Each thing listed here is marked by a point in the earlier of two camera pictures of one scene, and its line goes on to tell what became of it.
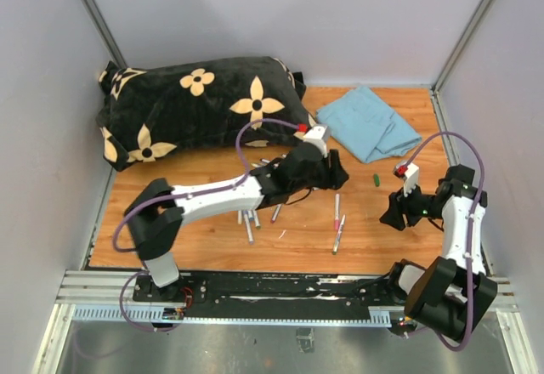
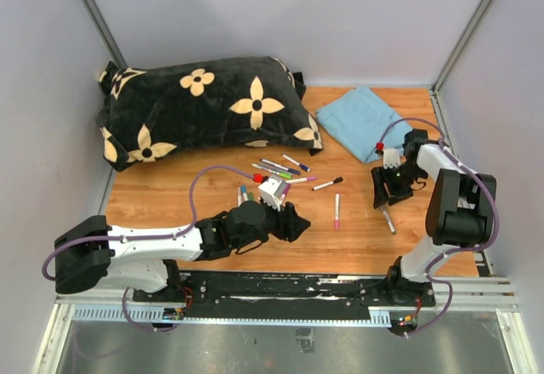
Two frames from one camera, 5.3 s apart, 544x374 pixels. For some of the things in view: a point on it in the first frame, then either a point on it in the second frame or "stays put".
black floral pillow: [154, 110] stays put
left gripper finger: [334, 178] to [297, 225]
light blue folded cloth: [363, 123] stays put
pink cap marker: [337, 212] stays put
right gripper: [399, 206] to [395, 195]
